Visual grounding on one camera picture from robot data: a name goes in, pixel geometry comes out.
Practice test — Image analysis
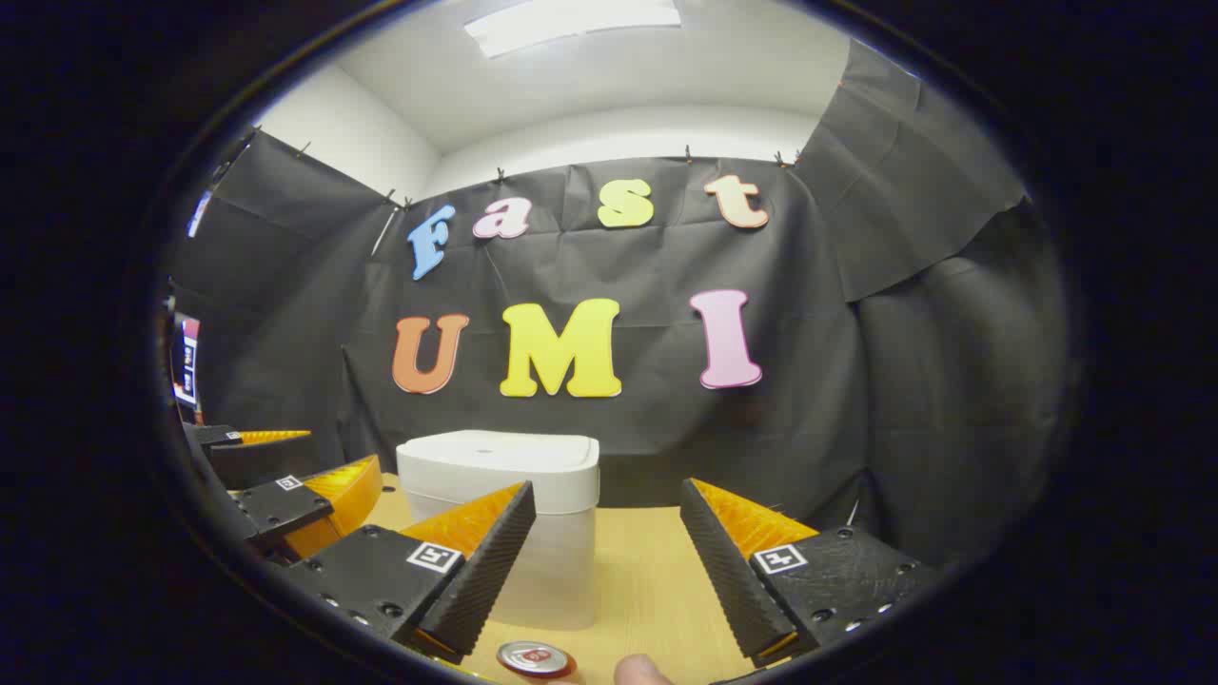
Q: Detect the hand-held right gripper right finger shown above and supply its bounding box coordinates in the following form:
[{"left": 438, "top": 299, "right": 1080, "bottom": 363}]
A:
[{"left": 679, "top": 478, "right": 938, "bottom": 669}]

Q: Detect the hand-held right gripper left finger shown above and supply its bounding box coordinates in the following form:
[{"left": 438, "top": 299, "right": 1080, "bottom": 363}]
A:
[{"left": 285, "top": 480, "right": 537, "bottom": 665}]

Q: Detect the red pop can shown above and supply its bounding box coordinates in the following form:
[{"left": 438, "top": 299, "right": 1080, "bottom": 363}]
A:
[{"left": 496, "top": 640, "right": 578, "bottom": 680}]

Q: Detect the white desktop garbage bin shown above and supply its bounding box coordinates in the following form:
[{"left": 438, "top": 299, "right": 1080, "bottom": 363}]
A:
[{"left": 396, "top": 430, "right": 600, "bottom": 631}]

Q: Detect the wooden desktop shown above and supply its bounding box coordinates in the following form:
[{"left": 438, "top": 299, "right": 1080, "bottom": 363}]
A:
[{"left": 228, "top": 473, "right": 762, "bottom": 685}]

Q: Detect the black backdrop cloth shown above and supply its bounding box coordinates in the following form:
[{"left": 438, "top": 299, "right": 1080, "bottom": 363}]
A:
[{"left": 167, "top": 38, "right": 1076, "bottom": 572}]

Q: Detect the ceiling light panel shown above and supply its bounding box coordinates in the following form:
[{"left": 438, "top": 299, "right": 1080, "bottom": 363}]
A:
[{"left": 463, "top": 0, "right": 683, "bottom": 60}]

